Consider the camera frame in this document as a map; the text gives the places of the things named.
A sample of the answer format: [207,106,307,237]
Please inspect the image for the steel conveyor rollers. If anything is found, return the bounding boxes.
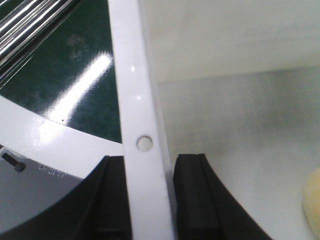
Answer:
[0,0,79,72]

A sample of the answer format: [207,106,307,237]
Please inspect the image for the yellow tennis ball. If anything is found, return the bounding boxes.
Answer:
[302,167,320,239]

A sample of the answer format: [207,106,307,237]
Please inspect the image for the white plastic Totelife crate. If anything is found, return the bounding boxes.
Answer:
[108,0,320,240]

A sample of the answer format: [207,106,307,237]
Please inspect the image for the white curved conveyor frame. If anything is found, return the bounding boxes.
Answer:
[0,97,124,179]

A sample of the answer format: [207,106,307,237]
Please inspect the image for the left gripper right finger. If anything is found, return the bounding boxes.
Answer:
[173,154,270,240]

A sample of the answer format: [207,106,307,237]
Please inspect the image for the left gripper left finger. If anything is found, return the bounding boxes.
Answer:
[0,156,132,240]

